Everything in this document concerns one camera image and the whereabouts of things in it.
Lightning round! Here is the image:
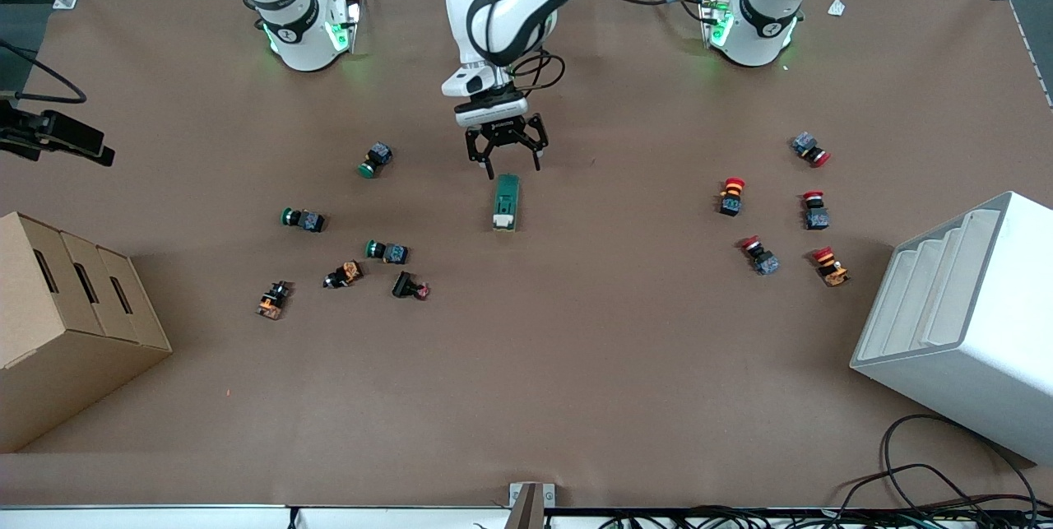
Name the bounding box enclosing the green load switch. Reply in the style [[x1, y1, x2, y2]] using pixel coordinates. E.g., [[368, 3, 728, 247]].
[[492, 173, 522, 232]]

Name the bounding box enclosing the green pushbutton blue block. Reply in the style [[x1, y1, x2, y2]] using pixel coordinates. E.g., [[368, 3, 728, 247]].
[[364, 239, 410, 265], [281, 206, 327, 234], [357, 142, 394, 179]]

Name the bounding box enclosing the black square pushbutton red terminal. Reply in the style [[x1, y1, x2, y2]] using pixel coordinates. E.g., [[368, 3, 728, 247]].
[[392, 270, 431, 301]]

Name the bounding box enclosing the black pushbutton orange block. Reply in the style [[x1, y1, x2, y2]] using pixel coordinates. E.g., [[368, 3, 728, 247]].
[[255, 281, 294, 321], [323, 260, 364, 290]]

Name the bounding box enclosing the red emergency button orange block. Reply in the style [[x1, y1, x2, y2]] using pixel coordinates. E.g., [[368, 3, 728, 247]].
[[811, 246, 851, 289], [717, 177, 748, 218]]

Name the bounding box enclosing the brown table cover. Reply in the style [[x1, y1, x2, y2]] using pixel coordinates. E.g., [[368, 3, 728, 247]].
[[0, 0, 1053, 508]]

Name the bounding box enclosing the brown cardboard box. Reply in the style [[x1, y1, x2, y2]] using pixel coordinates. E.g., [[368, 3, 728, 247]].
[[0, 211, 174, 454]]

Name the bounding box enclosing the red emergency button blue block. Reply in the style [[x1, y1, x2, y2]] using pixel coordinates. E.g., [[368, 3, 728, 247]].
[[738, 235, 781, 276], [791, 132, 832, 168], [802, 190, 831, 231]]

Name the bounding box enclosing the white tiered rack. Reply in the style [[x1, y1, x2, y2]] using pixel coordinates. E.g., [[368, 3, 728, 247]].
[[850, 190, 1053, 466]]

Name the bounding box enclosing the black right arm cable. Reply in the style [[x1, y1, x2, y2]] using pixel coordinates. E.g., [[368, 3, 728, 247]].
[[0, 39, 88, 104]]

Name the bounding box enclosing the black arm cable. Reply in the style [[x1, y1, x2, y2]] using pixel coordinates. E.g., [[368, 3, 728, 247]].
[[514, 0, 770, 98], [0, 39, 88, 104]]

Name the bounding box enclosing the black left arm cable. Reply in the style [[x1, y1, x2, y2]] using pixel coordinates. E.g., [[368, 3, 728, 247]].
[[514, 0, 770, 98]]

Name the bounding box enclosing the aluminium post with bracket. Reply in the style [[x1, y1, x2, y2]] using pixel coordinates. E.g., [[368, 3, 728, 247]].
[[508, 481, 556, 529]]

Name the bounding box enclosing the black cable bundle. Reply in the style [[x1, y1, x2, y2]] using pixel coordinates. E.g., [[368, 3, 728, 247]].
[[601, 463, 1053, 529]]

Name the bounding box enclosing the black looped cable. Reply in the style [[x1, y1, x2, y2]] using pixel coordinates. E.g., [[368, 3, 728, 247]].
[[882, 414, 1041, 513]]

